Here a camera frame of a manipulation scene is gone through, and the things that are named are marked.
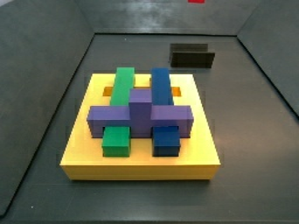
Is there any green long block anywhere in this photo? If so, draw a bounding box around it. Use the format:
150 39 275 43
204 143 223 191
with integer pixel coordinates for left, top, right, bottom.
101 67 135 157

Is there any yellow base board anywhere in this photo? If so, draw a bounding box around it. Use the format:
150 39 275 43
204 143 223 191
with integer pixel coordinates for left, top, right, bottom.
60 73 220 180

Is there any red rectangular block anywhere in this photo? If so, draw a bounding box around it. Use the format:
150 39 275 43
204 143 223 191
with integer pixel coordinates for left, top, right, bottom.
188 0 206 4

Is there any purple cross-shaped block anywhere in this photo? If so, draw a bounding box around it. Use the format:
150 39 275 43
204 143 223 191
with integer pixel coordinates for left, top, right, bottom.
87 89 194 138

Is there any blue long block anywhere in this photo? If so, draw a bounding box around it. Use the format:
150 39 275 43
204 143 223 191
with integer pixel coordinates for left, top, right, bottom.
151 68 180 157

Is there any black slotted holder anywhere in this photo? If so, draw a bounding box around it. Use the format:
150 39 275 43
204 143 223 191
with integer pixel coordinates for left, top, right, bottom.
170 44 215 68

